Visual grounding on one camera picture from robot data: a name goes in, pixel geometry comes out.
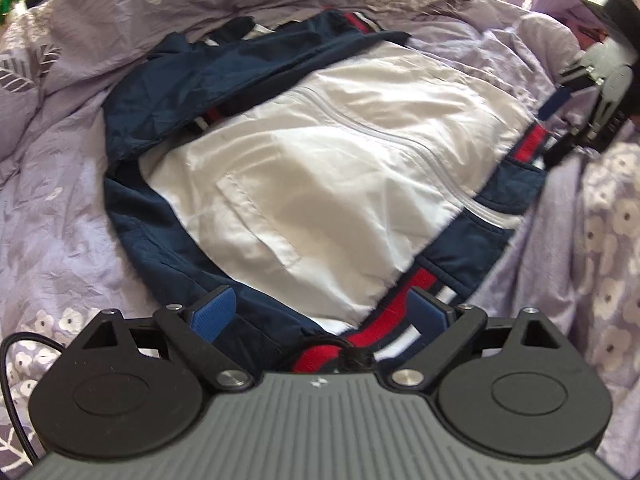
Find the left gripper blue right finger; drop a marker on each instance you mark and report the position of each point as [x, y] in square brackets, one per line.
[447, 336]

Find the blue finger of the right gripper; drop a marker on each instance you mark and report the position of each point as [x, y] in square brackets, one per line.
[559, 98]

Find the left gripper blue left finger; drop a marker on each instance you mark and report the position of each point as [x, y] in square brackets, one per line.
[191, 333]

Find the navy white track jacket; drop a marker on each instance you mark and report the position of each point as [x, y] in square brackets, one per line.
[321, 172]

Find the purple floral duvet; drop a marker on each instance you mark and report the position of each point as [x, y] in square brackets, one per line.
[576, 257]

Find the green white plush toy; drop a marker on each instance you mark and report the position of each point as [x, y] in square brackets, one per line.
[10, 9]

